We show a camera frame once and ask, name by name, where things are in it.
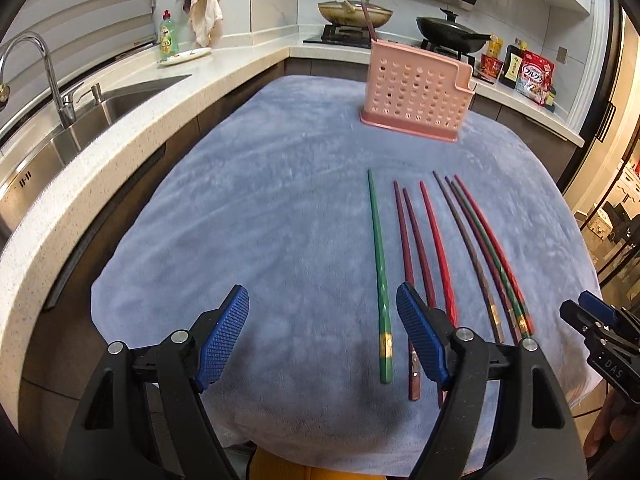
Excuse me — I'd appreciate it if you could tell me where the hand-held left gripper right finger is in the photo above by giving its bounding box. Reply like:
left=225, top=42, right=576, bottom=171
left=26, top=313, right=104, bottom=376
left=396, top=281, right=588, bottom=480

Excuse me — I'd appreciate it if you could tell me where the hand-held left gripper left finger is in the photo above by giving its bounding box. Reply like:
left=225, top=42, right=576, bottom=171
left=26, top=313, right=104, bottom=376
left=60, top=284, right=251, bottom=480

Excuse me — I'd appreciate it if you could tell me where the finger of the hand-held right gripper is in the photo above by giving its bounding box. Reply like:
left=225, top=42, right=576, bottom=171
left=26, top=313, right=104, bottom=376
left=578, top=291, right=618, bottom=323
left=560, top=300, right=601, bottom=341

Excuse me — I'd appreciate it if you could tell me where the green chopstick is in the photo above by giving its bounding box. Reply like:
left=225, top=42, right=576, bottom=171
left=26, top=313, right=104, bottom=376
left=450, top=181, right=528, bottom=338
left=366, top=169, right=396, bottom=385

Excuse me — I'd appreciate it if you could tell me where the maroon chopstick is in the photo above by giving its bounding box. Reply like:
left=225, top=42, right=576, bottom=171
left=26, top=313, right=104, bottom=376
left=402, top=188, right=446, bottom=408
left=392, top=180, right=422, bottom=402
left=361, top=4, right=378, bottom=42
left=444, top=175, right=520, bottom=345

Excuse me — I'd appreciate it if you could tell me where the brown chopstick with gold band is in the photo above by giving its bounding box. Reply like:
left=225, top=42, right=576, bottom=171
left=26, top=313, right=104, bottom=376
left=432, top=170, right=505, bottom=345

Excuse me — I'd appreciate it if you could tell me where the pink perforated chopstick holder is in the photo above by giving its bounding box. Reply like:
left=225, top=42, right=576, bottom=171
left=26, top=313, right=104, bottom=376
left=360, top=37, right=477, bottom=143

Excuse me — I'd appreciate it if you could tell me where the person's right hand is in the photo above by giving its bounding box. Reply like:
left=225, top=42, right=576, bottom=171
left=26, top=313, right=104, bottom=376
left=582, top=392, right=640, bottom=461

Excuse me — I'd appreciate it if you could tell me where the blue-grey fleece blanket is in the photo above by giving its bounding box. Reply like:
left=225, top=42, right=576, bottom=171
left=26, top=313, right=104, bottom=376
left=90, top=74, right=603, bottom=476

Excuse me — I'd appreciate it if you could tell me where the person's yellow clothing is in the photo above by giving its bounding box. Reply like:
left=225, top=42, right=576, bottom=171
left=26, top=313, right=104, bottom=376
left=252, top=447, right=326, bottom=480

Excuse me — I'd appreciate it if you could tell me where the black framed glass door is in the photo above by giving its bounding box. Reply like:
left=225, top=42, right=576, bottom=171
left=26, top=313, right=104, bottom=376
left=555, top=5, right=640, bottom=301

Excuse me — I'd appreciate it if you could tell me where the white speckled countertop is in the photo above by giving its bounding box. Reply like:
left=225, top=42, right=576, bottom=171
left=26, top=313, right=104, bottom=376
left=0, top=32, right=586, bottom=403

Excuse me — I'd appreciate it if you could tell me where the red cereal bag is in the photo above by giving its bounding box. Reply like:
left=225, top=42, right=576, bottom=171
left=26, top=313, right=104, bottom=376
left=515, top=51, right=557, bottom=106

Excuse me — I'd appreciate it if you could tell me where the dark sauce bottle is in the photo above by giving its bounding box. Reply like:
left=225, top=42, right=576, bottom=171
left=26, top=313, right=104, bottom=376
left=498, top=40, right=526, bottom=88

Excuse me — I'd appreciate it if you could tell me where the stainless steel sink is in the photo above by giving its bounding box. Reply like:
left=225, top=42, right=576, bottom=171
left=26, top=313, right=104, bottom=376
left=0, top=74, right=193, bottom=241

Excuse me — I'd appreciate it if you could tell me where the red instant noodle cup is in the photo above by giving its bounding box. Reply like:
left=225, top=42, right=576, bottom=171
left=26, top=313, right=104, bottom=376
left=477, top=54, right=503, bottom=81

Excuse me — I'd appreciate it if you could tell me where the white plate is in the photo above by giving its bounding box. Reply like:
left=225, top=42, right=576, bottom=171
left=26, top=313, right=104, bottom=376
left=157, top=47, right=213, bottom=66

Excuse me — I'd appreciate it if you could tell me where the green dish soap bottle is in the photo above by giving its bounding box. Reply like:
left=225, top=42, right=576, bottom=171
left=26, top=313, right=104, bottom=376
left=159, top=9, right=180, bottom=58

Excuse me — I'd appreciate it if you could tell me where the black frying pan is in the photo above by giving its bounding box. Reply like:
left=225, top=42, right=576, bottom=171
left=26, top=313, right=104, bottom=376
left=416, top=8, right=493, bottom=53

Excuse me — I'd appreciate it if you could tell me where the black gas stove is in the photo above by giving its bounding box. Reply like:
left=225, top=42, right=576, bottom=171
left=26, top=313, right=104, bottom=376
left=302, top=24, right=476, bottom=61

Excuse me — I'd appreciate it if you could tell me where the chrome kitchen faucet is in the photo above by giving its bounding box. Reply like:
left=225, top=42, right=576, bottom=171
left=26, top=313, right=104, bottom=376
left=0, top=31, right=81, bottom=128

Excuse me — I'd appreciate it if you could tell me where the white hanging towel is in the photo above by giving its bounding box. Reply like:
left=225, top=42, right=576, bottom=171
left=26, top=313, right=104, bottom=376
left=189, top=0, right=224, bottom=47

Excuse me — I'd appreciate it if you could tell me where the beige wok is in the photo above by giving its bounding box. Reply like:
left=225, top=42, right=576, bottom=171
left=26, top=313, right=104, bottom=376
left=317, top=0, right=394, bottom=30

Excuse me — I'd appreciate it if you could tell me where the white window blind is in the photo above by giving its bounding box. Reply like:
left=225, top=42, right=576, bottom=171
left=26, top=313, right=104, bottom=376
left=0, top=0, right=156, bottom=91

